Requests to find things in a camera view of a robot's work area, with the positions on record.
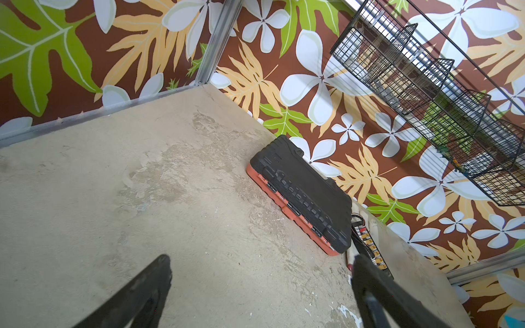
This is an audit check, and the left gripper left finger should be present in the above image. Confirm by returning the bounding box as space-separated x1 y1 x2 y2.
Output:
75 254 172 327

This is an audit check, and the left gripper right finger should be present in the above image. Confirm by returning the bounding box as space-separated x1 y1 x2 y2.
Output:
351 255 447 328

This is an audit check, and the black charger board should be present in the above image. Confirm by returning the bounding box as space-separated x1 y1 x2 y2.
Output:
351 213 393 278

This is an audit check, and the black tool case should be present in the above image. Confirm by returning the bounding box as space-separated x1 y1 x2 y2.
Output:
246 136 352 256

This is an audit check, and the blue object in basket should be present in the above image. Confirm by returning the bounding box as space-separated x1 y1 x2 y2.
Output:
501 313 524 328

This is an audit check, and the black wire basket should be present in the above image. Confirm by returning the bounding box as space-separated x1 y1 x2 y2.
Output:
330 1 524 206

